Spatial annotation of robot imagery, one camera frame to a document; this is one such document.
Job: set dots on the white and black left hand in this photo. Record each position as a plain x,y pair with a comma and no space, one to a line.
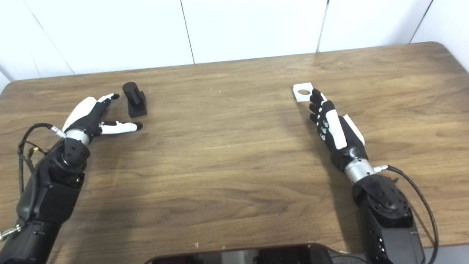
86,117

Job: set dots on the white and black right hand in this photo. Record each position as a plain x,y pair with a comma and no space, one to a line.
344,146

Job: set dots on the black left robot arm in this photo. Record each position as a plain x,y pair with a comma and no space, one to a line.
51,190

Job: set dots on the black robot torso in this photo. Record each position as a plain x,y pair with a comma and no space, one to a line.
274,256

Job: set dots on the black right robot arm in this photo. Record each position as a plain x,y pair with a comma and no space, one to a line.
388,220

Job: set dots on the white square piece with hole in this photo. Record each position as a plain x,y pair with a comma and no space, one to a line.
296,96

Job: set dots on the black peg with base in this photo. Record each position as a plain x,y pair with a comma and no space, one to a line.
137,106

